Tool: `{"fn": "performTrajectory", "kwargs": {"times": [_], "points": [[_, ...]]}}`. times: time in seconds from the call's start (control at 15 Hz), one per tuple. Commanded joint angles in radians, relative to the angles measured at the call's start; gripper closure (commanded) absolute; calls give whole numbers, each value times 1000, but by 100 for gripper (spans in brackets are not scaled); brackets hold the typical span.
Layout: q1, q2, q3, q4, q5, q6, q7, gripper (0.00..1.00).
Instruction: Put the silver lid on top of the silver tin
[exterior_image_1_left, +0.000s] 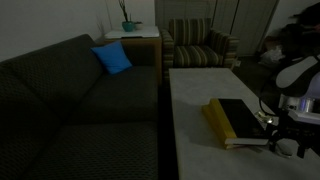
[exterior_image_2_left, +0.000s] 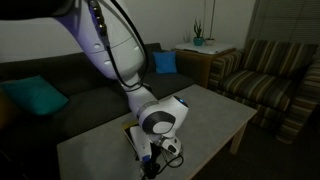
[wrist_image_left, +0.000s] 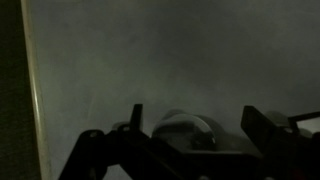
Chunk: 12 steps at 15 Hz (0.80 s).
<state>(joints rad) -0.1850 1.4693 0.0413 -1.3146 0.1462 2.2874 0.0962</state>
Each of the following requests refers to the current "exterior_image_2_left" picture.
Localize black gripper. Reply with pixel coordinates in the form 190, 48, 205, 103
143, 143, 165, 180

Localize black book yellow spine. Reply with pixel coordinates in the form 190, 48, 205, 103
121, 119, 139, 161

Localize dark grey sofa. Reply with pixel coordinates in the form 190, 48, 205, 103
0, 42, 196, 180

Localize blue cushion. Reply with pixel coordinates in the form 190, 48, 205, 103
152, 50, 179, 75

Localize wooden side table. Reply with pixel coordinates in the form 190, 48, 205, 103
173, 46, 238, 89

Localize white tray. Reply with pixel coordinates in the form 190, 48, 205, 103
173, 41, 236, 55

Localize teal plant pot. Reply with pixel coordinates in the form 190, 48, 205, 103
192, 35, 205, 47

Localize teal cushion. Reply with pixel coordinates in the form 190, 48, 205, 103
0, 75, 70, 117

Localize striped armchair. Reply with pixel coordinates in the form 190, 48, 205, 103
208, 38, 320, 145

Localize small white pot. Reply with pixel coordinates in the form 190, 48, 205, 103
204, 37, 216, 47

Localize green potted plant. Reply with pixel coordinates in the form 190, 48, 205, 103
193, 18, 204, 38

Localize window blinds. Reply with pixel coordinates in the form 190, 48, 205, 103
246, 0, 320, 46

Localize black looped camera cable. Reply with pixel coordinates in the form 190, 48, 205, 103
156, 151, 185, 176

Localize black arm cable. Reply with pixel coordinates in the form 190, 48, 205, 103
87, 0, 154, 93

